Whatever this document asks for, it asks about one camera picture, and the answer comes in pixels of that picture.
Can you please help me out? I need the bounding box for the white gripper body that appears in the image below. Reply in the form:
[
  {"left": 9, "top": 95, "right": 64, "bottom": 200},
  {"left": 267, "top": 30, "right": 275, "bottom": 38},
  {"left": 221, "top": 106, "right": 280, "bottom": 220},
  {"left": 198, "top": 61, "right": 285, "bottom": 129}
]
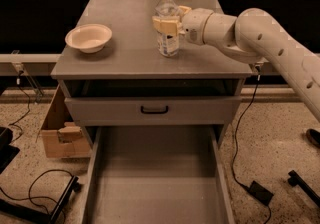
[{"left": 182, "top": 8, "right": 214, "bottom": 45}]

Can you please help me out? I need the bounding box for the clear plastic water bottle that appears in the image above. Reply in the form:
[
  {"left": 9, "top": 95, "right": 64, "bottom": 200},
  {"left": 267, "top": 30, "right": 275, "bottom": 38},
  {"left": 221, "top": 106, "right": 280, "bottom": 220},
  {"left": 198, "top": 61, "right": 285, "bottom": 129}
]
[{"left": 153, "top": 0, "right": 180, "bottom": 57}]

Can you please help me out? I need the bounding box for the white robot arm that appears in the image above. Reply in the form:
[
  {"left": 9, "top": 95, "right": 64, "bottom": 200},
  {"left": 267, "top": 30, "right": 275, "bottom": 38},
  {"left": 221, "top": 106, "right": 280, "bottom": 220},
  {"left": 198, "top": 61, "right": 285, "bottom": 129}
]
[{"left": 152, "top": 6, "right": 320, "bottom": 121}]

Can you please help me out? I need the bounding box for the grey drawer cabinet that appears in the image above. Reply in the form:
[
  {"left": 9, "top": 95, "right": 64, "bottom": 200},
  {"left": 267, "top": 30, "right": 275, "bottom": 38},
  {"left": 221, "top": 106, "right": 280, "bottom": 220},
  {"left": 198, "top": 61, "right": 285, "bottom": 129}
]
[{"left": 52, "top": 0, "right": 251, "bottom": 141}]

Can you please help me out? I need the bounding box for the closed grey drawer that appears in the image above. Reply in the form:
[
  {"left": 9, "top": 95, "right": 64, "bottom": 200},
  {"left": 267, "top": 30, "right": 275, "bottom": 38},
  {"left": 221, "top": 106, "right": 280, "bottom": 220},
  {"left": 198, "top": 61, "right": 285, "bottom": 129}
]
[{"left": 65, "top": 96, "right": 241, "bottom": 126}]

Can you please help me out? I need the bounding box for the open grey drawer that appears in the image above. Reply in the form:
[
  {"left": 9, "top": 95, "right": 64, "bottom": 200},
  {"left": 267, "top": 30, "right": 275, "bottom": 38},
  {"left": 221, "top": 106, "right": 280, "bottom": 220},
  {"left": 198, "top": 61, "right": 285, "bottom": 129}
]
[{"left": 80, "top": 125, "right": 235, "bottom": 224}]

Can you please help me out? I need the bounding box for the white bowl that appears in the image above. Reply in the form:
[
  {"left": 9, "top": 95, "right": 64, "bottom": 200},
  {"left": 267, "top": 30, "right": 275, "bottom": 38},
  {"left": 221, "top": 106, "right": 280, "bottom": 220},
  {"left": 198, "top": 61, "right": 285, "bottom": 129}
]
[{"left": 65, "top": 24, "right": 112, "bottom": 54}]

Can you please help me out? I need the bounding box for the brown cardboard box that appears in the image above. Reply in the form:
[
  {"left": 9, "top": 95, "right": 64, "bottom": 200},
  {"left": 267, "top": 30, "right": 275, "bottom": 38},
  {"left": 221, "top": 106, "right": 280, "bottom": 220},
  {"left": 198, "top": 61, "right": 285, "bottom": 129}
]
[{"left": 40, "top": 87, "right": 91, "bottom": 158}]

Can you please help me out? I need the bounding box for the black shoe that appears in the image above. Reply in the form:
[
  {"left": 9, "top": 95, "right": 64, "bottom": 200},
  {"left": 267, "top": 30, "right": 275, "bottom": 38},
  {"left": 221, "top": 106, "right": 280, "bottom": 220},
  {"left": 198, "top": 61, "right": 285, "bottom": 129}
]
[{"left": 306, "top": 129, "right": 320, "bottom": 148}]

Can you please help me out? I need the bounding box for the black power adapter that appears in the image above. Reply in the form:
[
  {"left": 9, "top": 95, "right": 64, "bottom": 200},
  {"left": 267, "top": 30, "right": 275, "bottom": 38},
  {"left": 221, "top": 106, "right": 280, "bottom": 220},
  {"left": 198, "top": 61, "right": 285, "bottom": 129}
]
[{"left": 248, "top": 181, "right": 274, "bottom": 206}]

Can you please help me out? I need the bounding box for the black stand foot right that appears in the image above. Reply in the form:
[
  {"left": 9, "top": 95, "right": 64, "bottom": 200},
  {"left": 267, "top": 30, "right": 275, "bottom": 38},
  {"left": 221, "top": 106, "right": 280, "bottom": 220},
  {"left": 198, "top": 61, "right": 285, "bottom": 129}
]
[{"left": 288, "top": 170, "right": 320, "bottom": 208}]

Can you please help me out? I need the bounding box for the black object left edge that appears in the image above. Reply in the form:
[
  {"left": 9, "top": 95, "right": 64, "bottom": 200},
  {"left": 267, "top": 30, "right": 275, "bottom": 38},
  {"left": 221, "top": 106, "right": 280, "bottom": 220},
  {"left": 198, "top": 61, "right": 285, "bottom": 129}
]
[{"left": 0, "top": 127, "right": 20, "bottom": 174}]

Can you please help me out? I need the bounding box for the black stand base left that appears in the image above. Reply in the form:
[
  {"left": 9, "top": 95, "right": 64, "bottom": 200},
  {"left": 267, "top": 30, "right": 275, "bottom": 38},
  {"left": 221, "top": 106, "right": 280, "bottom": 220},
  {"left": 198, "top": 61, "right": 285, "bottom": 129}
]
[{"left": 0, "top": 175, "right": 81, "bottom": 224}]

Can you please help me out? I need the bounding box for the black right power cable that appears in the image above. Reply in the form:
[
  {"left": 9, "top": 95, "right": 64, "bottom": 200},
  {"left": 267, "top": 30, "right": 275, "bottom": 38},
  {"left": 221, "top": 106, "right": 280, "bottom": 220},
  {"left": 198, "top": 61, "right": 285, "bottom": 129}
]
[{"left": 231, "top": 73, "right": 273, "bottom": 224}]

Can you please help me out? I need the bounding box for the black drawer handle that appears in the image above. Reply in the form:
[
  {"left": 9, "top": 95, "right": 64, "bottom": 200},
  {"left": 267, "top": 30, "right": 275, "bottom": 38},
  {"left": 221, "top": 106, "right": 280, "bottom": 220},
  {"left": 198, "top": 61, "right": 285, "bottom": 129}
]
[{"left": 140, "top": 106, "right": 169, "bottom": 115}]

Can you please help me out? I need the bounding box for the black left wall cable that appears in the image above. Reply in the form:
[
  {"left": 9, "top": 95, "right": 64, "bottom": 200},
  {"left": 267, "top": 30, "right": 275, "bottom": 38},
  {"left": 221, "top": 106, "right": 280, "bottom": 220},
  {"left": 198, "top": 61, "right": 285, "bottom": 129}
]
[{"left": 7, "top": 70, "right": 32, "bottom": 143}]

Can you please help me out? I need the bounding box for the black left floor cable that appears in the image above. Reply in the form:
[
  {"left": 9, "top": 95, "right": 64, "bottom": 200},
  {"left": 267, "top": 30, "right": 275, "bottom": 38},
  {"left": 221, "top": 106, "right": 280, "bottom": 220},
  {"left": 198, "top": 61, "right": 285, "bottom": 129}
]
[{"left": 0, "top": 168, "right": 75, "bottom": 224}]

